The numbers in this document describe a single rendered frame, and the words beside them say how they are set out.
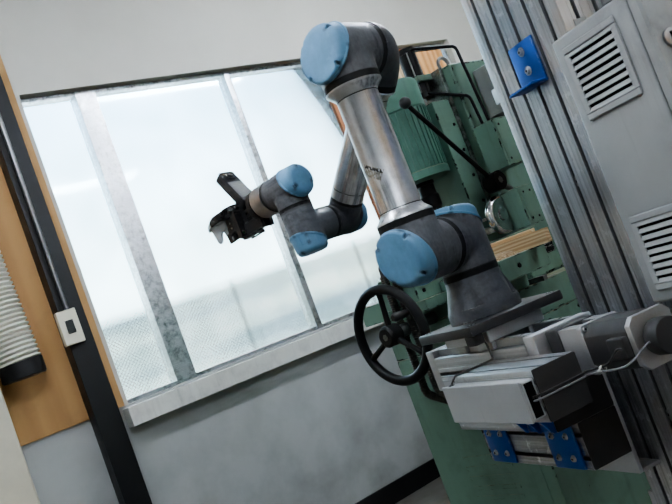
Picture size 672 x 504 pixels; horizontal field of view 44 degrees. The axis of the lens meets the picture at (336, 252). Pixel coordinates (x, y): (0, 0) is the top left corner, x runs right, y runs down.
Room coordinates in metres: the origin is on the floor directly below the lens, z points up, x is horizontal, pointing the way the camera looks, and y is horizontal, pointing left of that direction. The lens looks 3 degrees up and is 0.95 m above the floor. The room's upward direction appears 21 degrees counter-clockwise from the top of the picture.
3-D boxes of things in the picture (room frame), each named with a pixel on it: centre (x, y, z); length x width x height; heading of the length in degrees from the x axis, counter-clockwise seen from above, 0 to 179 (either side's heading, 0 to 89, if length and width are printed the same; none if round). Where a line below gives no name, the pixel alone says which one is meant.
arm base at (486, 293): (1.69, -0.24, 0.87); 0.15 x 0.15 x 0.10
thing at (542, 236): (2.47, -0.35, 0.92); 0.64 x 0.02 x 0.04; 40
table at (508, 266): (2.42, -0.24, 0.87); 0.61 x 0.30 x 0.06; 40
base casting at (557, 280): (2.57, -0.42, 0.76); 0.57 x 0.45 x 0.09; 130
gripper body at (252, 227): (1.90, 0.16, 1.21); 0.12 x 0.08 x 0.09; 45
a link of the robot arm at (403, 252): (1.60, -0.15, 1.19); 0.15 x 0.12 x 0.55; 136
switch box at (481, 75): (2.59, -0.66, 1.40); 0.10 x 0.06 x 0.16; 130
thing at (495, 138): (2.51, -0.59, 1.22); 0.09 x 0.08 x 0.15; 130
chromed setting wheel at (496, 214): (2.48, -0.50, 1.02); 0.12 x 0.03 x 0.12; 130
